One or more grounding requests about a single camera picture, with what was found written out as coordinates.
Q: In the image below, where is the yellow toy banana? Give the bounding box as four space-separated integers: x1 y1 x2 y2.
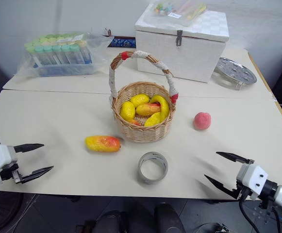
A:
150 95 170 121

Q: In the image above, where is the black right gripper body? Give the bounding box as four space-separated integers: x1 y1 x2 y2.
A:
230 159 255 201

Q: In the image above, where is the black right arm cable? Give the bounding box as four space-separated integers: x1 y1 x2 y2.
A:
238 194 282 233

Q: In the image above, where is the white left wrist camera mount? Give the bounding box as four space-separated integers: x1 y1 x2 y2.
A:
0 144 18 182

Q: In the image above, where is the white lidded storage box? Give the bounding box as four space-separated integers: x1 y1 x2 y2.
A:
134 3 230 84

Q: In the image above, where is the yellow red toy mango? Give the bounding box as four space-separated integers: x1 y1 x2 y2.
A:
135 102 162 117
84 134 123 153

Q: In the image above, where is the round metal steamer tray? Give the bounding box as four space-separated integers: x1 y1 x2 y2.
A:
213 57 258 91

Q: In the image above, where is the black round fan base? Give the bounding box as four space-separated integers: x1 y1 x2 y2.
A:
0 190 24 233

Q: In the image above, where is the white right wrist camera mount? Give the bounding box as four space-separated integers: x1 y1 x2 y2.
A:
236 163 269 200

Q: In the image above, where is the pink toy peach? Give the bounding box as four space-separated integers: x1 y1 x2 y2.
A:
193 112 212 131

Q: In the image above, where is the clear plastic pen case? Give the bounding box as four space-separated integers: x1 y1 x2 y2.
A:
152 0 208 26

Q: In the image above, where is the grey tape roll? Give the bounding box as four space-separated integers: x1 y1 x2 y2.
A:
137 151 169 185

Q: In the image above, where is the blue rack of capped tubes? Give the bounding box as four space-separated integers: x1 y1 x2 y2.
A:
24 33 94 77

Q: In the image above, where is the small orange red toy fruit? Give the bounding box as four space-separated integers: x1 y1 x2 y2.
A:
127 118 143 127

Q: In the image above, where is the wicker basket with handle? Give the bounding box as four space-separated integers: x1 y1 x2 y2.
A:
108 50 181 143

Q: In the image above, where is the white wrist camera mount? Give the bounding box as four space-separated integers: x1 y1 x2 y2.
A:
236 163 269 200
0 144 18 182

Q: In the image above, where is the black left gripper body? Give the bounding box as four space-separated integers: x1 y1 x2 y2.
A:
0 145 25 184

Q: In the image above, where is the dark rounded shape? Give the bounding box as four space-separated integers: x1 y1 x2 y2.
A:
153 202 183 233
92 209 122 233

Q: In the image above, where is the blue patterned flat box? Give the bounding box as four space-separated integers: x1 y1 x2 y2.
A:
107 36 137 49

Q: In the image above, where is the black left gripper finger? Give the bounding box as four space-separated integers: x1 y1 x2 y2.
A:
13 143 45 154
21 166 55 184

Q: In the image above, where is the clear plastic bag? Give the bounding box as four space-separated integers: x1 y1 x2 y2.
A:
15 31 114 79

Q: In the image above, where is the metal box latch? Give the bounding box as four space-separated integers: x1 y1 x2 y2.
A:
175 30 183 47

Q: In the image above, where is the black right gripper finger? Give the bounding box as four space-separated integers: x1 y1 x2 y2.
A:
216 151 254 165
204 174 239 200

